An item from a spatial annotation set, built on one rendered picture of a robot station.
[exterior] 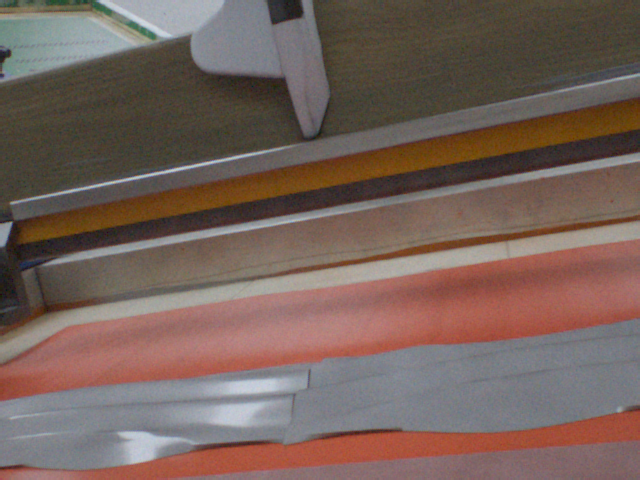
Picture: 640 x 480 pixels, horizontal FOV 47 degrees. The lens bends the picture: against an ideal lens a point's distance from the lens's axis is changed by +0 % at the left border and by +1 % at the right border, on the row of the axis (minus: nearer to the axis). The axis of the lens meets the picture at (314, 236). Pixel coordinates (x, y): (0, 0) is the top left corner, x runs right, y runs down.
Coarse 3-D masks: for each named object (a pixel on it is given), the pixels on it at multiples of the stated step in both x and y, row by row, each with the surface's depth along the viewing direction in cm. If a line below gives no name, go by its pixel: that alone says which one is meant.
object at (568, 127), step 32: (512, 128) 34; (544, 128) 34; (576, 128) 33; (608, 128) 33; (352, 160) 36; (384, 160) 36; (416, 160) 35; (448, 160) 35; (192, 192) 38; (224, 192) 38; (256, 192) 37; (288, 192) 37; (32, 224) 41; (64, 224) 40; (96, 224) 40
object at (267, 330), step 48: (336, 288) 41; (96, 336) 42; (144, 336) 39; (192, 336) 37; (240, 336) 35; (288, 336) 34; (336, 336) 32; (0, 384) 36; (48, 384) 34; (96, 384) 32
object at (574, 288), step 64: (576, 256) 37; (384, 320) 33; (448, 320) 31; (512, 320) 29; (576, 320) 28; (320, 448) 21; (384, 448) 20; (448, 448) 20; (512, 448) 19; (576, 448) 18
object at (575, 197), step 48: (432, 192) 47; (480, 192) 44; (528, 192) 44; (576, 192) 43; (624, 192) 42; (192, 240) 49; (240, 240) 48; (288, 240) 48; (336, 240) 47; (384, 240) 46; (432, 240) 46; (480, 240) 45; (48, 288) 52; (96, 288) 52; (144, 288) 51; (192, 288) 50; (0, 336) 48
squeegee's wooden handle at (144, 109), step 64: (320, 0) 34; (384, 0) 33; (448, 0) 33; (512, 0) 32; (576, 0) 31; (64, 64) 38; (128, 64) 37; (192, 64) 36; (384, 64) 34; (448, 64) 33; (512, 64) 32; (576, 64) 32; (0, 128) 39; (64, 128) 38; (128, 128) 37; (192, 128) 37; (256, 128) 36; (320, 128) 35; (0, 192) 40
